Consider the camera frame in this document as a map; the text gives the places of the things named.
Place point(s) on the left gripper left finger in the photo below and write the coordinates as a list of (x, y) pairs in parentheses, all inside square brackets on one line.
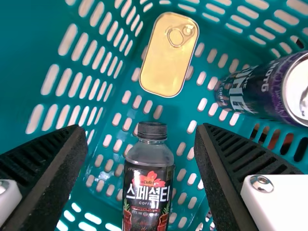
[(41, 168)]

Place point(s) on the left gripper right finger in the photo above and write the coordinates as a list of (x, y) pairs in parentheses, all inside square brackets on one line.
[(231, 168)]

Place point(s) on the dark coffee bottle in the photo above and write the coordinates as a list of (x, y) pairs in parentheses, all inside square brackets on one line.
[(148, 183)]

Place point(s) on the teal shopping basket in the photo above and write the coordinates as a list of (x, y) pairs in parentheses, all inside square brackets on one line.
[(31, 60)]

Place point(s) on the dark purple can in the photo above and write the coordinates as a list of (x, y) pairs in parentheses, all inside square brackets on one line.
[(260, 89)]

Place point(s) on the gold rectangular tin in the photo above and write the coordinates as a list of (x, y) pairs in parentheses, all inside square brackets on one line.
[(166, 62)]

